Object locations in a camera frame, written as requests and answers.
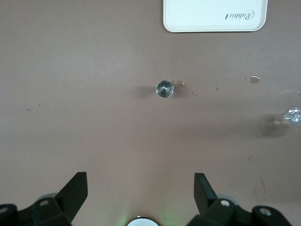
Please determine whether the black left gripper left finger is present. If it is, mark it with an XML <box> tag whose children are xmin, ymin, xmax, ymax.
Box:
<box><xmin>0</xmin><ymin>171</ymin><xmax>88</xmax><ymax>226</ymax></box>

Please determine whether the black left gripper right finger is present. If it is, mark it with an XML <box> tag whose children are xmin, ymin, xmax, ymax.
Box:
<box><xmin>185</xmin><ymin>173</ymin><xmax>292</xmax><ymax>226</ymax></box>

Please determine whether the steel double jigger cup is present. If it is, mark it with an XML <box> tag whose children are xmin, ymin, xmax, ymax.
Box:
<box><xmin>155</xmin><ymin>80</ymin><xmax>175</xmax><ymax>98</ymax></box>

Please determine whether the clear stemmed wine glass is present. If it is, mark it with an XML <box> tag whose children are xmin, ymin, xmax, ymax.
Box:
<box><xmin>272</xmin><ymin>106</ymin><xmax>301</xmax><ymax>129</ymax></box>

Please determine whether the brown table cover mat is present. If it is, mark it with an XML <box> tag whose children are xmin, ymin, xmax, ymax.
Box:
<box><xmin>0</xmin><ymin>0</ymin><xmax>301</xmax><ymax>226</ymax></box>

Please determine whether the cream rabbit print tray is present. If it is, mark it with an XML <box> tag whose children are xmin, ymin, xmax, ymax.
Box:
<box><xmin>163</xmin><ymin>0</ymin><xmax>269</xmax><ymax>33</ymax></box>

